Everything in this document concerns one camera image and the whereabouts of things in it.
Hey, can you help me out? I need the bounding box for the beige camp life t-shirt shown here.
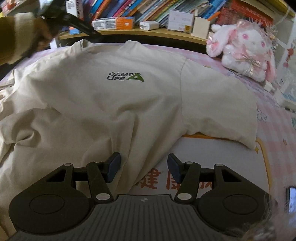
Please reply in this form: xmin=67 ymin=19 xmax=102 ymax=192
xmin=0 ymin=39 xmax=260 ymax=237

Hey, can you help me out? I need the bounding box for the white orange tall box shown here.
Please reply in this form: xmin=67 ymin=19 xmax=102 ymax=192
xmin=66 ymin=0 xmax=85 ymax=35

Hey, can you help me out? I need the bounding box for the white orange flat box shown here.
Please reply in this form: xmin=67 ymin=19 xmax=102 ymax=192
xmin=92 ymin=16 xmax=135 ymax=31

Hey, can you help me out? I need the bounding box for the white charger block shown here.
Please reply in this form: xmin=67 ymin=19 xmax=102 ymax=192
xmin=139 ymin=21 xmax=159 ymax=31

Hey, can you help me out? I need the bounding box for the pink checkered cartoon bedsheet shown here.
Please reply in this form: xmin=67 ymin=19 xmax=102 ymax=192
xmin=0 ymin=43 xmax=296 ymax=214

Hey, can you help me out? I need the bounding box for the smartphone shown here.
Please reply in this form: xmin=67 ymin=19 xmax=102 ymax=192
xmin=286 ymin=186 xmax=296 ymax=213

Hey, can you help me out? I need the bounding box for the white card box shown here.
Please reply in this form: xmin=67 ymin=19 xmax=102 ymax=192
xmin=167 ymin=10 xmax=194 ymax=33

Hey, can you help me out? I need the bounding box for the wooden bookshelf board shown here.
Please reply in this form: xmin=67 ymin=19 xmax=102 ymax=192
xmin=58 ymin=28 xmax=207 ymax=46

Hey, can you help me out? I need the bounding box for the white pink plush bunny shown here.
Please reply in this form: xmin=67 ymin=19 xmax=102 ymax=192
xmin=206 ymin=20 xmax=276 ymax=83

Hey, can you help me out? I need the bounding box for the cream pen holder box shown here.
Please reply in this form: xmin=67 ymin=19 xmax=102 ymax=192
xmin=191 ymin=16 xmax=210 ymax=39

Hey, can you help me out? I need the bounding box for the row of colourful books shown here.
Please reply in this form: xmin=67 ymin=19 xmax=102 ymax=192
xmin=81 ymin=0 xmax=275 ymax=28

